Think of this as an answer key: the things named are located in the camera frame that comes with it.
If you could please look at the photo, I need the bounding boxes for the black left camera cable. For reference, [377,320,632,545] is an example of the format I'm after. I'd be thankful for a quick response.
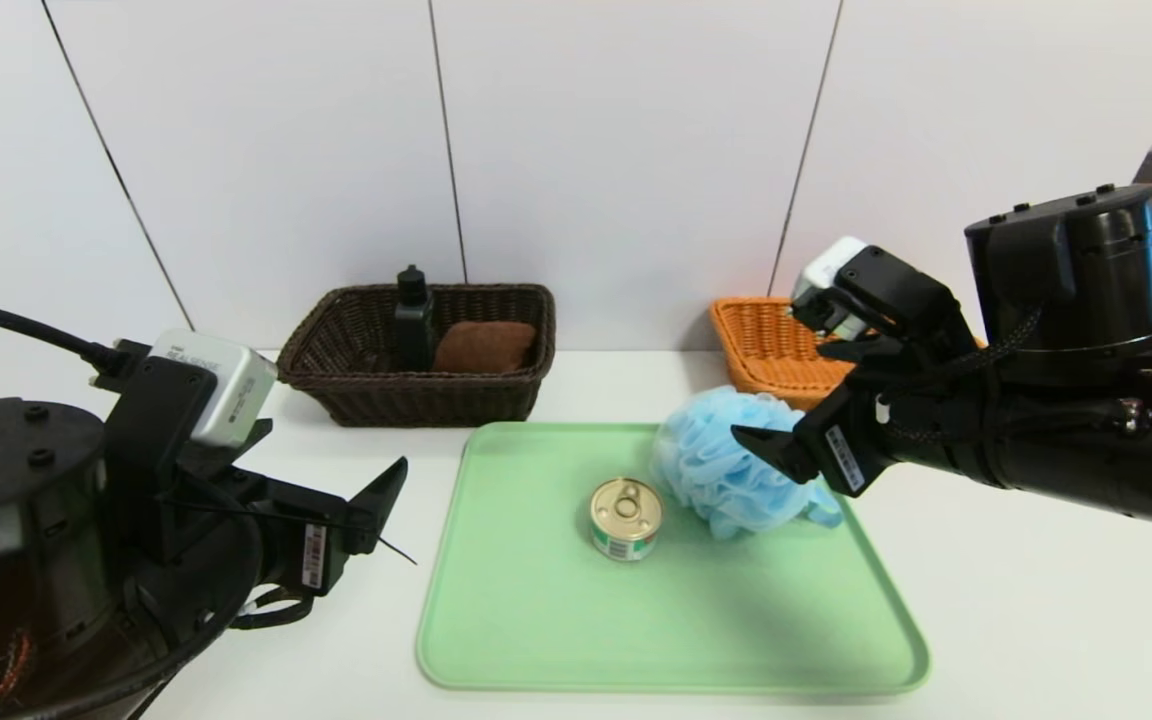
[0,293,129,393]

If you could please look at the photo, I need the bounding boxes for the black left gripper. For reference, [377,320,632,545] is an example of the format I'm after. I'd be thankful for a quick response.
[245,456,409,596]

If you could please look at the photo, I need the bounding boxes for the orange wicker basket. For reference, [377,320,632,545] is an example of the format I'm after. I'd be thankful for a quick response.
[709,297,987,413]

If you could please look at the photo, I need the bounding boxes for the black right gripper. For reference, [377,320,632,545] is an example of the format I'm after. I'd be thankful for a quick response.
[730,372,983,499]

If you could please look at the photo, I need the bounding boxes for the brown microfiber towel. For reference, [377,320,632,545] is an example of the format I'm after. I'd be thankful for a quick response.
[433,320,538,377]

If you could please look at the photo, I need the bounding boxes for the green plastic tray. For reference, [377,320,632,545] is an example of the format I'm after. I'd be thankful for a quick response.
[417,422,931,693]

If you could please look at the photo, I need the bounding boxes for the blue mesh bath loofah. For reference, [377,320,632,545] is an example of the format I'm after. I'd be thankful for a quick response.
[651,388,845,541]

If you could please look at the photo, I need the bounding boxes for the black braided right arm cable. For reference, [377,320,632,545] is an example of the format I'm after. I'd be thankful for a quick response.
[884,305,1049,403]

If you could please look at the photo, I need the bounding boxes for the black pump bottle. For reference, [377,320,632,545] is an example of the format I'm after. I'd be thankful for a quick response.
[394,265,440,374]

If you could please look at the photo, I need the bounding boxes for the dark brown wicker basket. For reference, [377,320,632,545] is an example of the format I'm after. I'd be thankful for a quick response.
[276,285,556,429]

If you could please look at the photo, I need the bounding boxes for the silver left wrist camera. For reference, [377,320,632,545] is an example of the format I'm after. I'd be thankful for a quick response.
[149,330,279,448]

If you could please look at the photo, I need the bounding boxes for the small round tin can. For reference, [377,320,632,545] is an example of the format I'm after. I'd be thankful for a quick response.
[588,478,663,563]

